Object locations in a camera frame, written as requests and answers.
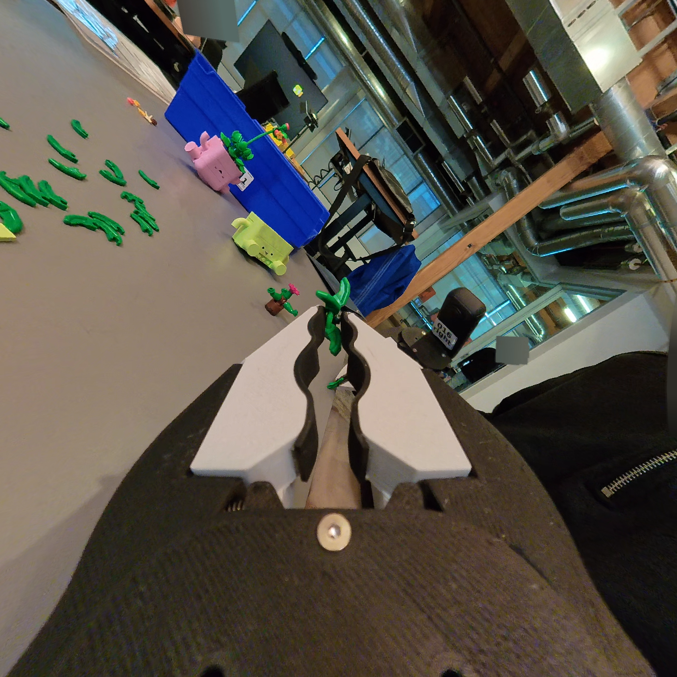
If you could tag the small potted toy flower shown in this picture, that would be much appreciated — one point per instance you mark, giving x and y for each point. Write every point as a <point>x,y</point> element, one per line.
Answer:
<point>275,305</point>

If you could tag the pink toy flower pot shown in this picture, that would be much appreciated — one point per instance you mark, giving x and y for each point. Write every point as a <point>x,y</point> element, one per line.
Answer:
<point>214,166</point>

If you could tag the lime green toy flower pot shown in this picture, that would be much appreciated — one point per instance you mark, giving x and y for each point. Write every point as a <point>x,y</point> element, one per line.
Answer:
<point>262,240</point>

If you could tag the group of green leaf pieces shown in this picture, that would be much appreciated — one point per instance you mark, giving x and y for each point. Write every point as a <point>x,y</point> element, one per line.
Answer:
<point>79,221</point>

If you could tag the person's black jacket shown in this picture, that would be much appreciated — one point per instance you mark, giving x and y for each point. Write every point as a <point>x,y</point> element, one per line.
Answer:
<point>608,502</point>

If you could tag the small orange flower piece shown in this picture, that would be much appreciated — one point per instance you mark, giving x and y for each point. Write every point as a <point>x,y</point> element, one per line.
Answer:
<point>143,112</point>

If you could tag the open instruction booklet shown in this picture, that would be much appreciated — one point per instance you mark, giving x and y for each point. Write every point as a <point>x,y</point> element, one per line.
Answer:
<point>106,37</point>

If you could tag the metal ceiling ducts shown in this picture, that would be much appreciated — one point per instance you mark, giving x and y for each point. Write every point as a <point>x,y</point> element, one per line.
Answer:
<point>608,211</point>

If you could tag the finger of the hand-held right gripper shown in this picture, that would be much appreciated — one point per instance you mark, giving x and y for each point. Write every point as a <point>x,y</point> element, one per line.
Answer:
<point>394,336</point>

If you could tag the black-legged desk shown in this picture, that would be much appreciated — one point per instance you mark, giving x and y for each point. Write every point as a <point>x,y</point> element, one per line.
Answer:
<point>370,201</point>

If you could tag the wooden beam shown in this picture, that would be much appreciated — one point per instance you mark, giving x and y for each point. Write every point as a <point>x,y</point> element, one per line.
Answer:
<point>502,222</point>

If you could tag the blue plastic bin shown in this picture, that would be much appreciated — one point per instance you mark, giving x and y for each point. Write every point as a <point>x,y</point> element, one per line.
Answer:
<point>275,185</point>

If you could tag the blue bag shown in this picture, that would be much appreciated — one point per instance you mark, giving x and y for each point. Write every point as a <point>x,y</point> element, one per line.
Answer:
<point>383,277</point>

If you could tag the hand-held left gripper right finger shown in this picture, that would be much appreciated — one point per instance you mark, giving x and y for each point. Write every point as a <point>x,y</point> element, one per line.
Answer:
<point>412,423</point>

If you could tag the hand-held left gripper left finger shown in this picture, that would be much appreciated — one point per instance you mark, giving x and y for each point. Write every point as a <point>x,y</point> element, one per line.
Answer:
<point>248,423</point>

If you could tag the black monitor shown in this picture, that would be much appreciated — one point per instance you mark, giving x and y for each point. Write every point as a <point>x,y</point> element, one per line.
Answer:
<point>285,69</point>

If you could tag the curved green leaf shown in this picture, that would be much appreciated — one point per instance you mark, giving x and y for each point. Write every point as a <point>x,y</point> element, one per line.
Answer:
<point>336,382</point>

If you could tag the yellow flat brick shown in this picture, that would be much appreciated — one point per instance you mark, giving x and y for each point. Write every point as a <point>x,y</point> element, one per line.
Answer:
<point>6,234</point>

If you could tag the green spiky plant stem piece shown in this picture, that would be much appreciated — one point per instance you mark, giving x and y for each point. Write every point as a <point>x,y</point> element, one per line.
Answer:
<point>333,312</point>

